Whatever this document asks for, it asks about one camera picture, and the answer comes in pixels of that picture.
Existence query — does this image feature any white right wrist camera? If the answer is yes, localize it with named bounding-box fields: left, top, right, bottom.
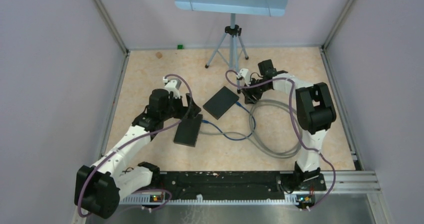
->
left=236, top=68, right=251, bottom=86

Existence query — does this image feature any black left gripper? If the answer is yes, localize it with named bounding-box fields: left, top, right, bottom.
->
left=161, top=93, right=201, bottom=121

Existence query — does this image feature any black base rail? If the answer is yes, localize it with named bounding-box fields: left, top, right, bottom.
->
left=142, top=171, right=327, bottom=201

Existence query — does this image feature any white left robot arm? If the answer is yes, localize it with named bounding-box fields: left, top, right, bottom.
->
left=74, top=87, right=200, bottom=219

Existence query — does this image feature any small wooden cube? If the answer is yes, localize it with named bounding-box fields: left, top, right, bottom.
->
left=155, top=52, right=163, bottom=59

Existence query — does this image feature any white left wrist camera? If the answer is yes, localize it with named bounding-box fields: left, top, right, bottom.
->
left=162, top=77, right=182, bottom=99

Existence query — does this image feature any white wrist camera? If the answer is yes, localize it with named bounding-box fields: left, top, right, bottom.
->
left=236, top=68, right=251, bottom=86
left=162, top=77, right=182, bottom=99

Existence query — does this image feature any blue ethernet cable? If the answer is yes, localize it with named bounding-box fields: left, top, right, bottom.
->
left=202, top=102, right=257, bottom=142

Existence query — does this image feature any grey cable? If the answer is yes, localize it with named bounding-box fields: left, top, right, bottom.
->
left=198, top=99, right=304, bottom=160

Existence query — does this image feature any black mat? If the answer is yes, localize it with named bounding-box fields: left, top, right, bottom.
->
left=173, top=114, right=203, bottom=148

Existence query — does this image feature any black network switch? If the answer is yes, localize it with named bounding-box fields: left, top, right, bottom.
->
left=202, top=86, right=240, bottom=120

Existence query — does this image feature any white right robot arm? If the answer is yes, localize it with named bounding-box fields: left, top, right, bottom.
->
left=237, top=59, right=337, bottom=190

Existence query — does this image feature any light blue tripod stand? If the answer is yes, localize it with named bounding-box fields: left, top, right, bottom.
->
left=174, top=0, right=297, bottom=95

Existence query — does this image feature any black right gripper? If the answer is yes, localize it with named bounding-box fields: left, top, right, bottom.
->
left=241, top=76, right=271, bottom=105

